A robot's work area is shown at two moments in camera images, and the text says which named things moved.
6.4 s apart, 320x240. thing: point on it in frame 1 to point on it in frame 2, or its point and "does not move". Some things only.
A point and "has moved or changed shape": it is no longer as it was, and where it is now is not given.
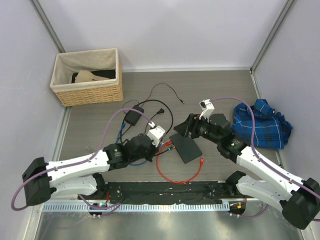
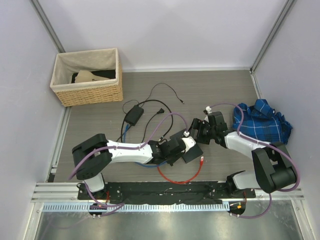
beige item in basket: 86,76 does not move
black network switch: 187,148 does not move
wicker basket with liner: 87,77 does not move
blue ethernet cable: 120,132 has moved or changed shape
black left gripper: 154,150 to 171,161
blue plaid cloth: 272,129 does not move
